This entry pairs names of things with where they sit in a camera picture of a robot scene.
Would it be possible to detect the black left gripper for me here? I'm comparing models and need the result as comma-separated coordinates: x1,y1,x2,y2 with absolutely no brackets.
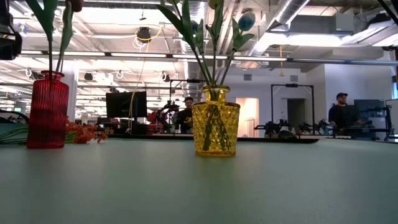
0,0,23,62

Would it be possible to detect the red ribbed glass vase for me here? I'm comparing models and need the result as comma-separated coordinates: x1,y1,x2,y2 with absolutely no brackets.
26,70,70,149

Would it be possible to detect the orange artificial flower bunch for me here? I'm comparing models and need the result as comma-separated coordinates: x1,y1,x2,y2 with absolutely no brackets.
0,119,108,146

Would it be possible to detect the peach yellow artificial tulip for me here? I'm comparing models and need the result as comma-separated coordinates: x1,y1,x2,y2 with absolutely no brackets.
205,0,225,87
155,0,212,87

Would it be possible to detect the yellow dimpled glass vase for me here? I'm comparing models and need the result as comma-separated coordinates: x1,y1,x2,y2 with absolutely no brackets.
192,85,241,157

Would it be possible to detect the black computer monitor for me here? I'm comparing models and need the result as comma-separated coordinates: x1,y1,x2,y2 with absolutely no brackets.
105,91,148,119

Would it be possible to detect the long overhead light bar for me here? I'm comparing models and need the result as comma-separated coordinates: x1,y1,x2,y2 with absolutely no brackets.
0,49,398,67

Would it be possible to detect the black ceiling device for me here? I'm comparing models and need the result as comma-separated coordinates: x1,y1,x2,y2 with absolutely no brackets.
136,27,152,44

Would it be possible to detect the red background machine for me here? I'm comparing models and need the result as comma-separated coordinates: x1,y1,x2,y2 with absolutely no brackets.
147,101,170,133

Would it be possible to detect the person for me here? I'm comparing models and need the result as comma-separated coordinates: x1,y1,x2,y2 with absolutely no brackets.
177,96,195,134
328,92,363,130

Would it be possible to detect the teal table mat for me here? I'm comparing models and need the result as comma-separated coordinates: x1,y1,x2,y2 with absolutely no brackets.
0,124,398,224

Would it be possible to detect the dark desk monitor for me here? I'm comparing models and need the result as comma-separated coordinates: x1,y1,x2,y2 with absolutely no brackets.
353,99,386,128

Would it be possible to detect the silver round ceiling duct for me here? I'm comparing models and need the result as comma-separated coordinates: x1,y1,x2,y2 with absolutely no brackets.
173,0,208,103

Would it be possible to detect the silver slanted ceiling duct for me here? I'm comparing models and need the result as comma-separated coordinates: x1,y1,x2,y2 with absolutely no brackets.
245,0,312,69

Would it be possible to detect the black metal frame stand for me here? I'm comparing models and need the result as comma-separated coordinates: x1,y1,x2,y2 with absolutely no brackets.
270,83,315,135

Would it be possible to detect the black metal table frame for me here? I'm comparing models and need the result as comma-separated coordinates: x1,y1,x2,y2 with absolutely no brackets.
93,133,321,144

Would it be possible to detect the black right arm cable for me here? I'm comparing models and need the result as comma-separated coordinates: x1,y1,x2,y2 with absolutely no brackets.
377,0,398,26

